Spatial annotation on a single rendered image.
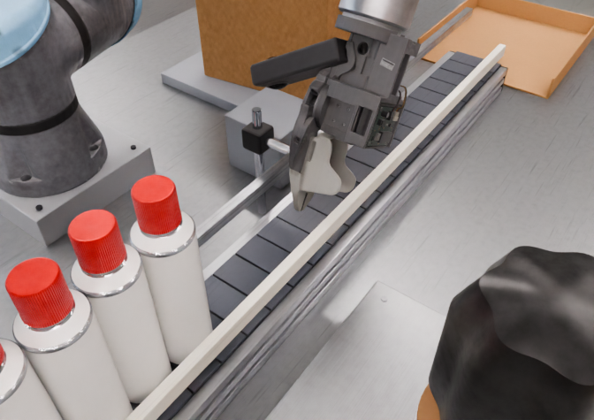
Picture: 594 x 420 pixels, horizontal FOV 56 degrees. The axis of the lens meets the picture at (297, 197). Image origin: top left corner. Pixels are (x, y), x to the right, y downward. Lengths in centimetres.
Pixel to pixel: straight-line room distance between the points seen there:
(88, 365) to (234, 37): 65
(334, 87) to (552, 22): 85
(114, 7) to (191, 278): 45
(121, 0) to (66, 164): 23
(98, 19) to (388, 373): 55
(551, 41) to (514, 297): 108
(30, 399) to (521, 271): 31
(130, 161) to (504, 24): 86
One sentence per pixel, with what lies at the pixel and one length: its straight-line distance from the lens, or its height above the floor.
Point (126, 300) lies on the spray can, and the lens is 44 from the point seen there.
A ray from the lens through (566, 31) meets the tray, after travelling 135.
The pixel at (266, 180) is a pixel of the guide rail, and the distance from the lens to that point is 61.
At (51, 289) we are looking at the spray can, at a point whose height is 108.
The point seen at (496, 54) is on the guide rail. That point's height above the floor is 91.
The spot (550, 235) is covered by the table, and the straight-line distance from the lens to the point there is 81.
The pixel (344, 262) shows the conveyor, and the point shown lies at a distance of 68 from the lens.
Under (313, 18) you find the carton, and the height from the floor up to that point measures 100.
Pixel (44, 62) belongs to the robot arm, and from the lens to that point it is 73.
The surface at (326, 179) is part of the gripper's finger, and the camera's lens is 59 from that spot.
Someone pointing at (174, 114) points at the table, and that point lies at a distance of 98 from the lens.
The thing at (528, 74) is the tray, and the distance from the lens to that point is 115.
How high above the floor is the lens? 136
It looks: 42 degrees down
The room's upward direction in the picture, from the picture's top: straight up
